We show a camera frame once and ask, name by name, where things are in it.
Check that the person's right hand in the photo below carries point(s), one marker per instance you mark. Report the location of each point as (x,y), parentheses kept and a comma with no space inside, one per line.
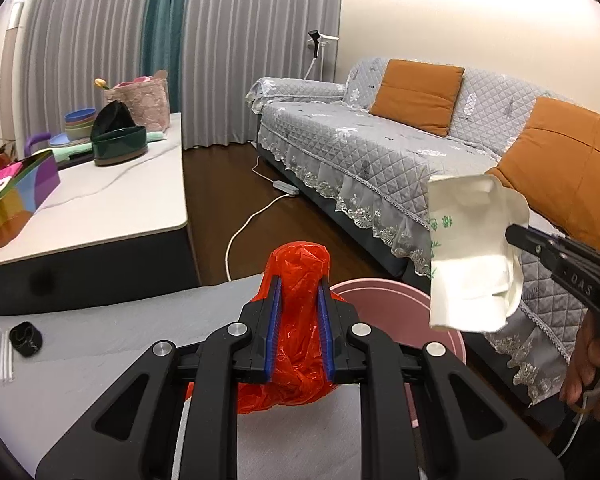
(595,375)

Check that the pink lace basket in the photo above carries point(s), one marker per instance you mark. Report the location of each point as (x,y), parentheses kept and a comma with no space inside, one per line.
(145,100)

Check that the grey floor mat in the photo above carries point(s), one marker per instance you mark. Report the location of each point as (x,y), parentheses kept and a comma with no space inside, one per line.
(80,410)

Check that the white power strip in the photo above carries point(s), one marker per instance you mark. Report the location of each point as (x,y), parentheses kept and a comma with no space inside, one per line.
(285,187)

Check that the yellow item in basket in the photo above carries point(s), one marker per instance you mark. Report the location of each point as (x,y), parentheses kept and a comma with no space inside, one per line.
(100,83)

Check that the grey curtain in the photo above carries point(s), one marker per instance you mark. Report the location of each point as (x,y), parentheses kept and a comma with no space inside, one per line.
(85,30)
(260,35)

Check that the clear packet of white sticks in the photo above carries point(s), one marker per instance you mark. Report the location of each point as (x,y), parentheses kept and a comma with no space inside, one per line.
(2,357)

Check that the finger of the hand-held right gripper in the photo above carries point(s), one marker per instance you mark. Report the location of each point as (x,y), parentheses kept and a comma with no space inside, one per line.
(535,245)

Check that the white standing air conditioner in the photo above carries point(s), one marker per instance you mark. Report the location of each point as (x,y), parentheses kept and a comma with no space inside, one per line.
(5,60)

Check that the black round small object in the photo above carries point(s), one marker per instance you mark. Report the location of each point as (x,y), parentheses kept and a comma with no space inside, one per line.
(26,339)

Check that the orange cushion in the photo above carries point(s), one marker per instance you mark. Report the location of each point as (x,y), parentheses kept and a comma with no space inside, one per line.
(415,95)
(565,160)

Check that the stack of coloured bowls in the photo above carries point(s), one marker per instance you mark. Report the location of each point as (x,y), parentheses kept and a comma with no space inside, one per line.
(80,122)

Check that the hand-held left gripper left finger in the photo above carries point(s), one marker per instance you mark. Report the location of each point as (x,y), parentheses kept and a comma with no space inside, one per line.
(275,332)

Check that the teal curtain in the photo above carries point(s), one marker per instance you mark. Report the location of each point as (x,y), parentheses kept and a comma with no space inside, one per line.
(162,20)

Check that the black hat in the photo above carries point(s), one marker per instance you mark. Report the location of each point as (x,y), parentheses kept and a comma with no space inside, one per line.
(111,117)

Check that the white coffee table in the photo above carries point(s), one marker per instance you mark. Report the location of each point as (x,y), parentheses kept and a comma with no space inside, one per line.
(120,195)

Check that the multicoloured box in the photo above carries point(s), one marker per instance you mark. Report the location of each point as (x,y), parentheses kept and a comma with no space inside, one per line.
(10,200)

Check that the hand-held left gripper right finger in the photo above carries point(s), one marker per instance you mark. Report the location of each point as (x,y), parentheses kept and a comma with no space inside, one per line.
(324,332)

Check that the grey quilted sofa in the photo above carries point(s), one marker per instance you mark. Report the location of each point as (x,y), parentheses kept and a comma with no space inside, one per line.
(360,160)

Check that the white stand with black device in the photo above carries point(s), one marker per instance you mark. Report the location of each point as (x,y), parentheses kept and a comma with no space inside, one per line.
(314,40)

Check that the pink plastic bin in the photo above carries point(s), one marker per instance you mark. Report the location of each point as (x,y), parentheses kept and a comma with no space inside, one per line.
(380,295)

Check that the white tissue packet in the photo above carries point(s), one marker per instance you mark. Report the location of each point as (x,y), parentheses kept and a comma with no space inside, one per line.
(465,250)

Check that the dark green bowl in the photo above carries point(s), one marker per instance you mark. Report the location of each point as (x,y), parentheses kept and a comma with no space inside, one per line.
(120,145)

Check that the red plastic bag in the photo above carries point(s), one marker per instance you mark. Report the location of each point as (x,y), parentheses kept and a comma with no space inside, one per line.
(297,310)

